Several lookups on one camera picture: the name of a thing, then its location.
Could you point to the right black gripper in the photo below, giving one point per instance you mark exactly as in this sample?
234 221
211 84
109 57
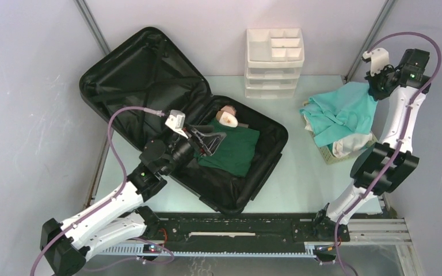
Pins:
377 95

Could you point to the white plastic drawer organizer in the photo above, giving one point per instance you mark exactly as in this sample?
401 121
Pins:
273 62

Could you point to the turquoise t-shirt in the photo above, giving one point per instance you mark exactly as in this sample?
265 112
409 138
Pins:
349 91

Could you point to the pink brown small box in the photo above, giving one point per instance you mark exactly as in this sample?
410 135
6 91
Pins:
229 109

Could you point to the aluminium frame rail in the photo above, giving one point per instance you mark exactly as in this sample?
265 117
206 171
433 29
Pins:
364 231

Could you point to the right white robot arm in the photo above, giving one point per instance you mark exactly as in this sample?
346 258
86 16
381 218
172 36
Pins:
387 163

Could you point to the white garment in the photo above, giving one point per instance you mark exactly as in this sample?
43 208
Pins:
352 143

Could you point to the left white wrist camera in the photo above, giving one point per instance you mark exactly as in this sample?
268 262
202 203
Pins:
175 122

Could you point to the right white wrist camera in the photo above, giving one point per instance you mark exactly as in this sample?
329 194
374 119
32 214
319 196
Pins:
378 59

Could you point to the black ribbed hard-shell suitcase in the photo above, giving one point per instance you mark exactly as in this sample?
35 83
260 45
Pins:
149 70

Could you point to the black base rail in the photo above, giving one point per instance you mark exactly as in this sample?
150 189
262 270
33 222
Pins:
246 232

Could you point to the dark green folded garment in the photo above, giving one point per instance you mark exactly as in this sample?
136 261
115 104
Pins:
235 153

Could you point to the grey slotted cable duct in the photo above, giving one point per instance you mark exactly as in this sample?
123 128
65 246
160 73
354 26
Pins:
136 249

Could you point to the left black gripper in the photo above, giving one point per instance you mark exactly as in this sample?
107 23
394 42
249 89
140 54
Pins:
205 144

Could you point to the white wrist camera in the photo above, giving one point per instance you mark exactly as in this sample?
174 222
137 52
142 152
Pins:
175 122
378 59

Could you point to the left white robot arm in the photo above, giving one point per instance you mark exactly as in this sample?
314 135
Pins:
121 215

